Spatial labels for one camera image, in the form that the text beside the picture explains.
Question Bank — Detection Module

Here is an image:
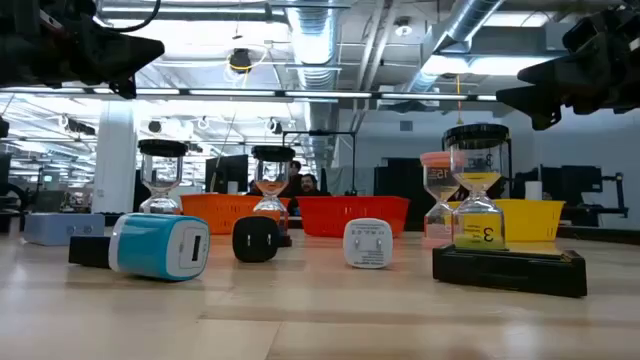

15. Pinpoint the person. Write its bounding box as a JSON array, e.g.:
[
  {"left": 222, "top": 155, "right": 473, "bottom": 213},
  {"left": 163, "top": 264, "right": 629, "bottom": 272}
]
[
  {"left": 287, "top": 172, "right": 332, "bottom": 217},
  {"left": 286, "top": 159, "right": 304, "bottom": 199}
]

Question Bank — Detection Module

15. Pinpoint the yellow plastic basket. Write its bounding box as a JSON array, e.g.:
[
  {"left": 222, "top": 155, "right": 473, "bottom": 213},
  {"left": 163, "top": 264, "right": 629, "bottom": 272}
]
[{"left": 446, "top": 198, "right": 567, "bottom": 244}]

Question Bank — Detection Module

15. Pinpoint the black ceiling-hung camera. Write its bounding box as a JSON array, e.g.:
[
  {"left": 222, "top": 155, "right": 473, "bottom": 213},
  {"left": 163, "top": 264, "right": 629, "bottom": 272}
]
[{"left": 228, "top": 47, "right": 254, "bottom": 75}]

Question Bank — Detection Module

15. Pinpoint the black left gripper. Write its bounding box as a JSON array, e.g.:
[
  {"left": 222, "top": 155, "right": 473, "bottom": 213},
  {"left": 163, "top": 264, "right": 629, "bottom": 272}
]
[{"left": 0, "top": 0, "right": 165, "bottom": 100}]

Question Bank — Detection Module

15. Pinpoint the grey and black wall charger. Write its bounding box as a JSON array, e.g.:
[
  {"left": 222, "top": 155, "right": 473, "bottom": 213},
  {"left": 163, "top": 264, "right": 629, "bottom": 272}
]
[{"left": 231, "top": 215, "right": 282, "bottom": 264}]

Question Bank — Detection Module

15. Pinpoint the orange plastic basket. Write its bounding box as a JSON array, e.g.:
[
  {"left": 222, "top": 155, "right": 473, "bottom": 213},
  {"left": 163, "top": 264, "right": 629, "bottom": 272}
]
[{"left": 179, "top": 193, "right": 292, "bottom": 236}]

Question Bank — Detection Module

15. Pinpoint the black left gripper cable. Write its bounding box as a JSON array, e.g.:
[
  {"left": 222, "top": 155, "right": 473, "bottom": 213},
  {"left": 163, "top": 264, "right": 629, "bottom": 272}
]
[{"left": 97, "top": 0, "right": 162, "bottom": 34}]

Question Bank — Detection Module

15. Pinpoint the white building column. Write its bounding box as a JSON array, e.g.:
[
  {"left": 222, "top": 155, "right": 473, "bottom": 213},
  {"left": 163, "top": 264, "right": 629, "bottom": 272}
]
[{"left": 92, "top": 99, "right": 137, "bottom": 215}]

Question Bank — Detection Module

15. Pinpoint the yellow hanging cord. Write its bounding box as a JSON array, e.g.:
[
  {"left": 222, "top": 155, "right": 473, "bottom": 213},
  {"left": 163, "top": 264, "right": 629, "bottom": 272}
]
[{"left": 454, "top": 74, "right": 465, "bottom": 126}]

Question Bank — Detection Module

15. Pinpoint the red plastic basket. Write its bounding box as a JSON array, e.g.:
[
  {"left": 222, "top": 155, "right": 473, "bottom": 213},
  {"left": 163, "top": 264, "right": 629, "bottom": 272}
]
[{"left": 295, "top": 195, "right": 411, "bottom": 239}]

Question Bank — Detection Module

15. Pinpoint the black monitor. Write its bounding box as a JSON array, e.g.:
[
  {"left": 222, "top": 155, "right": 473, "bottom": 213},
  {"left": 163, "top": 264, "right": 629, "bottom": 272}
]
[{"left": 204, "top": 153, "right": 250, "bottom": 195}]

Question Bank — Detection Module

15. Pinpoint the pale blue square charger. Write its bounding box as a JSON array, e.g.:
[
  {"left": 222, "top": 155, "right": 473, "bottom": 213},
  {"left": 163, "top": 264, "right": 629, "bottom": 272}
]
[{"left": 23, "top": 212, "right": 106, "bottom": 247}]

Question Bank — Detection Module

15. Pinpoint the black background robot workstation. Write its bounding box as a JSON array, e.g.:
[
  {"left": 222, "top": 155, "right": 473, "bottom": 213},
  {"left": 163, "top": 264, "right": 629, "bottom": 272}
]
[{"left": 513, "top": 163, "right": 630, "bottom": 221}]

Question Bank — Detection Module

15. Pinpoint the small black digital thermometer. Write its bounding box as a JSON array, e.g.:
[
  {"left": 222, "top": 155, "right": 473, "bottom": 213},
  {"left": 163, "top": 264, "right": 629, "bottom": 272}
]
[
  {"left": 68, "top": 235, "right": 112, "bottom": 270},
  {"left": 432, "top": 243, "right": 589, "bottom": 299}
]

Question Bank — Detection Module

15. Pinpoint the green and white wall charger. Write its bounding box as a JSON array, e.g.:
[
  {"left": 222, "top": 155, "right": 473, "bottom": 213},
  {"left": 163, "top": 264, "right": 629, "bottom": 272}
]
[{"left": 342, "top": 217, "right": 395, "bottom": 270}]

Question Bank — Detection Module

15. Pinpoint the silver ventilation duct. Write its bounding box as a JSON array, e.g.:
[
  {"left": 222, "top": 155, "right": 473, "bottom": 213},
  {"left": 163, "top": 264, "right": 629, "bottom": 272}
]
[
  {"left": 404, "top": 0, "right": 506, "bottom": 94},
  {"left": 285, "top": 0, "right": 342, "bottom": 174}
]

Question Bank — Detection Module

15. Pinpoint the dark background equipment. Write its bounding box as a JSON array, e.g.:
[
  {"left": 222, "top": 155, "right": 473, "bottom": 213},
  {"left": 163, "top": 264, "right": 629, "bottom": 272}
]
[{"left": 0, "top": 152, "right": 66, "bottom": 234}]

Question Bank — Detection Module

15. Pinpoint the black background gantry frame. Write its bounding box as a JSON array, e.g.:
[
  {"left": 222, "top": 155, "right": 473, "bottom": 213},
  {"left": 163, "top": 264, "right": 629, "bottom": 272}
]
[{"left": 281, "top": 130, "right": 358, "bottom": 198}]

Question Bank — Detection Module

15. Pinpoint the teal and white wall charger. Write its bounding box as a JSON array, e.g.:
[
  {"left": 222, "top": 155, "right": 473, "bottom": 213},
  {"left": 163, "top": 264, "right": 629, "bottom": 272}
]
[{"left": 108, "top": 212, "right": 212, "bottom": 283}]

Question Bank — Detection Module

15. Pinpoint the black-capped hourglass yellow sand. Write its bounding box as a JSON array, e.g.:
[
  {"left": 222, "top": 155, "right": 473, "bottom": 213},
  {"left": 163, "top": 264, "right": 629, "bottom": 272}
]
[{"left": 442, "top": 123, "right": 512, "bottom": 251}]

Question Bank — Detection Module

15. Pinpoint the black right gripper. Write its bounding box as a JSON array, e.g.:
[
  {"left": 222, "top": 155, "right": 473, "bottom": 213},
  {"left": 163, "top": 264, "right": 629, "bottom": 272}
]
[{"left": 496, "top": 4, "right": 640, "bottom": 132}]

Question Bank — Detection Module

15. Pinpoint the black-capped hourglass orange sand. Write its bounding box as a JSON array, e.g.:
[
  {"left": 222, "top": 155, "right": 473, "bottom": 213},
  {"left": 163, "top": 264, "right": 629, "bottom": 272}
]
[{"left": 250, "top": 145, "right": 297, "bottom": 249}]

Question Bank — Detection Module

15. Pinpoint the black background cabinet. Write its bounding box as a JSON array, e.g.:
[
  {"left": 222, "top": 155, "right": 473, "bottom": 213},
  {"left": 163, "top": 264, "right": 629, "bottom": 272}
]
[{"left": 373, "top": 156, "right": 426, "bottom": 199}]

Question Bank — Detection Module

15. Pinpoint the pink-capped hourglass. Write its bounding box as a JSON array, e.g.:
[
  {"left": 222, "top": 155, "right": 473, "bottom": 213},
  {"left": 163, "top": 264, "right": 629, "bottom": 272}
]
[{"left": 419, "top": 151, "right": 464, "bottom": 242}]

